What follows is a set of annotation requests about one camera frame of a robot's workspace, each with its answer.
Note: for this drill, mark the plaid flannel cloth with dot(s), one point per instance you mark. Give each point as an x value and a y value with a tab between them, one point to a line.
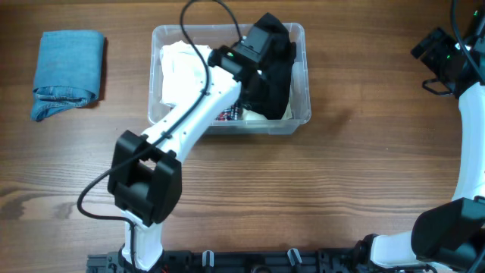
228	114

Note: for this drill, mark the clear plastic storage container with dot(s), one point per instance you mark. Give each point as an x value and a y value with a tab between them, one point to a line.
224	34

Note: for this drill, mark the white t-shirt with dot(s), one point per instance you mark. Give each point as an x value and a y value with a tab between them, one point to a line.
183	73

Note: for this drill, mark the folded blue denim jeans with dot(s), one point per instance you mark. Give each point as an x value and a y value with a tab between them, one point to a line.
68	72

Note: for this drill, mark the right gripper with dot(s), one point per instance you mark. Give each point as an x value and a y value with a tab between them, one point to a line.
430	58

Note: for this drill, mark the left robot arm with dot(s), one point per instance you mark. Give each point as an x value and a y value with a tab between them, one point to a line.
146	172

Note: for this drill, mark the black garment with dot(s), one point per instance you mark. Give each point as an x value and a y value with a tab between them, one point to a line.
281	48

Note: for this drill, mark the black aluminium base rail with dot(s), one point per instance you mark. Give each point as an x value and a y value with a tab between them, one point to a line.
292	260

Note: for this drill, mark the cream cloth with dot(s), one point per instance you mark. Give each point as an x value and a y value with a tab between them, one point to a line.
268	93

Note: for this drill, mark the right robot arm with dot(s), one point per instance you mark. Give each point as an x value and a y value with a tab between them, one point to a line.
451	236

